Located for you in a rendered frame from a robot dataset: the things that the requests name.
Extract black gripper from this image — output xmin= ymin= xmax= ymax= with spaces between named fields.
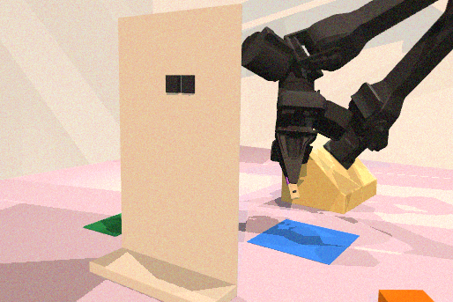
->
xmin=271 ymin=82 xmax=326 ymax=184

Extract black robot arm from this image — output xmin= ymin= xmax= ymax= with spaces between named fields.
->
xmin=241 ymin=0 xmax=453 ymax=170

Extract beige panel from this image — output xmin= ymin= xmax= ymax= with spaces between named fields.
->
xmin=90 ymin=4 xmax=242 ymax=302

